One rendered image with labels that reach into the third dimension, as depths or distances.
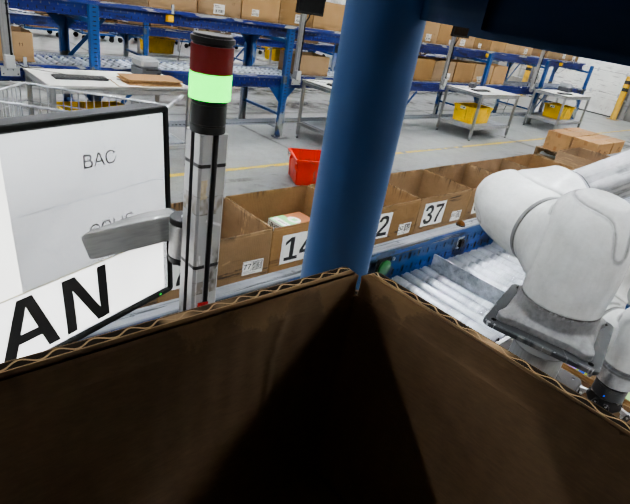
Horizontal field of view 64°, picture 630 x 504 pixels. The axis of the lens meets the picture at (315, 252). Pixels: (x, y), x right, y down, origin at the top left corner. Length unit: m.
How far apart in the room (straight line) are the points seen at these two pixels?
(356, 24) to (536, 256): 0.90
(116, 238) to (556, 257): 0.75
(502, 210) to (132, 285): 0.75
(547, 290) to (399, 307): 0.88
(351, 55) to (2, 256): 0.54
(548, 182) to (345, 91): 1.01
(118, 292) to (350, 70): 0.65
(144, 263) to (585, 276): 0.75
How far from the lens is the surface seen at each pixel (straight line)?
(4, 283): 0.67
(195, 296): 0.72
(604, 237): 1.00
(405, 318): 0.16
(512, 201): 1.13
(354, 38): 0.17
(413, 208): 2.13
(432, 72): 9.34
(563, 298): 1.03
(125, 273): 0.78
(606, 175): 1.27
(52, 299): 0.72
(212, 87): 0.62
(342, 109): 0.18
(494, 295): 2.16
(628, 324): 1.37
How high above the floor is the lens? 1.71
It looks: 26 degrees down
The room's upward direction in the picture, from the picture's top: 10 degrees clockwise
